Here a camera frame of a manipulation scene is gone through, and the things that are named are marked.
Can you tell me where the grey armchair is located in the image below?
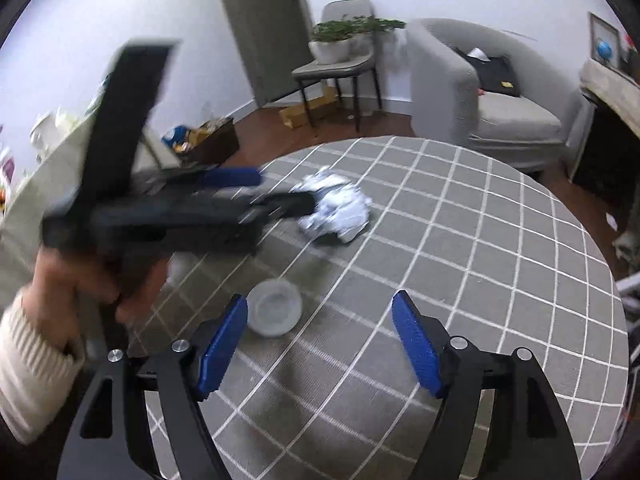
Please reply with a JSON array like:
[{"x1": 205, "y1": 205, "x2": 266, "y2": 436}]
[{"x1": 407, "y1": 18, "x2": 583, "y2": 171}]

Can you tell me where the potted plant in white pot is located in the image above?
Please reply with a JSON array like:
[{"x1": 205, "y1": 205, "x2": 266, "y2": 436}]
[{"x1": 308, "y1": 16, "x2": 407, "y2": 66}]

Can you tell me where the flat cardboard box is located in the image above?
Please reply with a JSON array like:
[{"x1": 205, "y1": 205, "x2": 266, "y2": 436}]
[{"x1": 279, "y1": 86, "x2": 341, "y2": 128}]

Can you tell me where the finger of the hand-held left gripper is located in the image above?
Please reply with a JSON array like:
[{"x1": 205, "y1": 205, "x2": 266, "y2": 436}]
[
  {"x1": 245, "y1": 192, "x2": 317, "y2": 221},
  {"x1": 165, "y1": 166, "x2": 264, "y2": 191}
]

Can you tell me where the white plastic bowl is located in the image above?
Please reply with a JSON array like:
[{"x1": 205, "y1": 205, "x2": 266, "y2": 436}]
[{"x1": 247, "y1": 280, "x2": 304, "y2": 337}]

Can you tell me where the black handbag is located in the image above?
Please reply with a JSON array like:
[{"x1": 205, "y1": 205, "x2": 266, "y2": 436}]
[{"x1": 454, "y1": 47, "x2": 522, "y2": 98}]

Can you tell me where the picture frame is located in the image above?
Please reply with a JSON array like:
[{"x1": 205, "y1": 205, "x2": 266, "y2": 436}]
[{"x1": 587, "y1": 12, "x2": 623, "y2": 68}]

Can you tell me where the open box of snacks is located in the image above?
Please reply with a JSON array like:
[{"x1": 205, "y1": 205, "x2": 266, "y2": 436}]
[{"x1": 161, "y1": 116, "x2": 240, "y2": 165}]

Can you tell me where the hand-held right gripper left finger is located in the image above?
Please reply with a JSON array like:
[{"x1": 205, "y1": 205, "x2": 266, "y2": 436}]
[{"x1": 55, "y1": 294, "x2": 249, "y2": 480}]

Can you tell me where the grey door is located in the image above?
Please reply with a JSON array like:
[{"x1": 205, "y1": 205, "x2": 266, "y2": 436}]
[{"x1": 210, "y1": 0, "x2": 313, "y2": 108}]

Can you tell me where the white paper ball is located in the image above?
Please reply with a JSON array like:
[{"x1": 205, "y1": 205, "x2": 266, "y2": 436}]
[{"x1": 290, "y1": 170, "x2": 372, "y2": 245}]

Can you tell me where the grey dining chair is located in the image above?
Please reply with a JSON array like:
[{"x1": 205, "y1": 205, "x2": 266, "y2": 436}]
[{"x1": 291, "y1": 0, "x2": 383, "y2": 133}]

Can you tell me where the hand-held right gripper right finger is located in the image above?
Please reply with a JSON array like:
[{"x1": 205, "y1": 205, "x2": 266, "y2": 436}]
[{"x1": 391, "y1": 290, "x2": 583, "y2": 480}]

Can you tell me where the person's left forearm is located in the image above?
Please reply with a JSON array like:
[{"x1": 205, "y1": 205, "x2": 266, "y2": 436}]
[{"x1": 0, "y1": 292, "x2": 86, "y2": 443}]

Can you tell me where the person's left hand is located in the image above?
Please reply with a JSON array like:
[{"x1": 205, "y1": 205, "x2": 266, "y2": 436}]
[{"x1": 30, "y1": 249, "x2": 170, "y2": 357}]

